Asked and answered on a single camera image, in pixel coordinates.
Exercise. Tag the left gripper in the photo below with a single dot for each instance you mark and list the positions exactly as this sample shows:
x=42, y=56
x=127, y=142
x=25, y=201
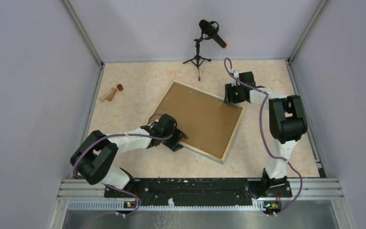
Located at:
x=173, y=144

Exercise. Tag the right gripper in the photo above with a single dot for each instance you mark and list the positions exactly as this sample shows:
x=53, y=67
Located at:
x=228, y=98

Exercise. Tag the wooden picture frame blue edge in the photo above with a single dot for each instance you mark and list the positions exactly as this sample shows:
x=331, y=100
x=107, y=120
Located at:
x=230, y=142

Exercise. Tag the brown backing board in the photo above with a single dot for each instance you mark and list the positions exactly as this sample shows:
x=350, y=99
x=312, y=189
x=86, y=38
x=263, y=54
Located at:
x=202, y=117

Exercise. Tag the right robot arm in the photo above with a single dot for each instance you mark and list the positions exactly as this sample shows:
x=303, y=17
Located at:
x=287, y=124

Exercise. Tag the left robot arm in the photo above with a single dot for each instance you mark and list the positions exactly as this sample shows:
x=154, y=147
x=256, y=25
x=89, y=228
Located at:
x=93, y=159

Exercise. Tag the black microphone on tripod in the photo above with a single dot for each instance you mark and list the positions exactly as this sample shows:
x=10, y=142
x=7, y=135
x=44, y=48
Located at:
x=209, y=31

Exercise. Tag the small brown cylinder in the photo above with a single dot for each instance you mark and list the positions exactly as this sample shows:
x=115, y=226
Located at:
x=120, y=87

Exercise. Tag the wooden block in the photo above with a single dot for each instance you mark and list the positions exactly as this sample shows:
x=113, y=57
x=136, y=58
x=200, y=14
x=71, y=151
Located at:
x=111, y=95
x=102, y=98

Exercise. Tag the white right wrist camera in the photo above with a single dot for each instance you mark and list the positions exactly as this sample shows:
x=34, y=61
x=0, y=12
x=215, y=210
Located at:
x=235, y=76

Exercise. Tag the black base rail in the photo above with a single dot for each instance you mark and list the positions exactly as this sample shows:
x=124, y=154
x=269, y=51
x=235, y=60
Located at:
x=200, y=192

